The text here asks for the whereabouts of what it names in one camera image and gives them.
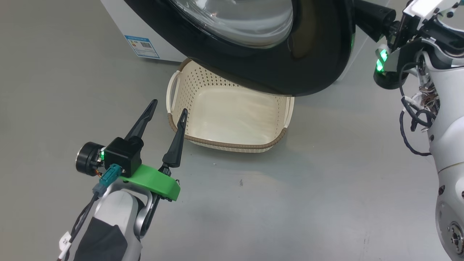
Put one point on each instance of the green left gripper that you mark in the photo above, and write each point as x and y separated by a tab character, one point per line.
156	181

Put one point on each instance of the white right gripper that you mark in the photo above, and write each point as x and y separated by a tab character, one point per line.
424	9

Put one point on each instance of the black glass washing machine door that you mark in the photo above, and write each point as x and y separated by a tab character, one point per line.
217	54

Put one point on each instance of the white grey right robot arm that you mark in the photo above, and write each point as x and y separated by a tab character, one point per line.
449	108

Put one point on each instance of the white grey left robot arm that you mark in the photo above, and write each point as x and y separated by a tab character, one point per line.
116	210

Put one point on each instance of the cream perforated laundry basket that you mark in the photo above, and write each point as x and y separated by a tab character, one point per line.
232	119

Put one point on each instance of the white washing machine body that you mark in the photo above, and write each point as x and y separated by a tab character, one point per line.
119	21

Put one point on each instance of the blue white energy label sticker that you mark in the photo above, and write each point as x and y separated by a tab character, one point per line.
142	46

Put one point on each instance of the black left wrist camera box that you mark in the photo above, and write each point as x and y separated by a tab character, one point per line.
123	156

